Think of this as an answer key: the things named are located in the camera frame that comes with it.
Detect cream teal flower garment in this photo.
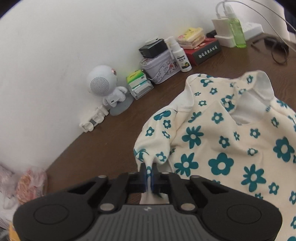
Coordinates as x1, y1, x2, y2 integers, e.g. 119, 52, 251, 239
133, 70, 295, 240

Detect white plastic toy figure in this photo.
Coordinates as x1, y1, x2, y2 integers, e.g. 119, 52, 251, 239
79, 105, 109, 133

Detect pink floral plastic bag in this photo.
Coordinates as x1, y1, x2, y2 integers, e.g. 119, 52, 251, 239
16, 167, 48, 205

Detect green white card box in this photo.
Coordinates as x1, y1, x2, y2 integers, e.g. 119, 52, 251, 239
126, 70, 154, 100

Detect white robot speaker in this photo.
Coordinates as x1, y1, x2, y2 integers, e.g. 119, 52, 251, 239
87, 65, 134, 116

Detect white patterned tin box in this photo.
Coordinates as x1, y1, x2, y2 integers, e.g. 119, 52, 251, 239
139, 50, 181, 84

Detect small white spray bottle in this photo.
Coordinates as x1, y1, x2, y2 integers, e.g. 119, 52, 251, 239
165, 36, 192, 72

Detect black charger block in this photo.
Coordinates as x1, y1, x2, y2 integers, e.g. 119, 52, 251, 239
138, 40, 168, 58

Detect red black box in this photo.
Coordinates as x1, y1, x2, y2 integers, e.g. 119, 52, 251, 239
185, 38, 221, 66

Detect yellow tissue packs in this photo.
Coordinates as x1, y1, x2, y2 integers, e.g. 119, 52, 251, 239
177, 27, 206, 50

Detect green spray bottle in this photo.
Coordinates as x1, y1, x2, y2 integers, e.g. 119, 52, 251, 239
224, 4, 247, 48

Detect white usb charger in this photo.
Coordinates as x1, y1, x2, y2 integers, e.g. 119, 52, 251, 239
212, 18, 232, 37

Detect white power strip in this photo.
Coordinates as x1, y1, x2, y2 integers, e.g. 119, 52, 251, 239
242, 22, 264, 41

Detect black cable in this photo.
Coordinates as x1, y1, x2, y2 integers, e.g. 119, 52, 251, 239
250, 37, 290, 65

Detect white charging cable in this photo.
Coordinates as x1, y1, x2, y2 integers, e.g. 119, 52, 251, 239
215, 0, 296, 41

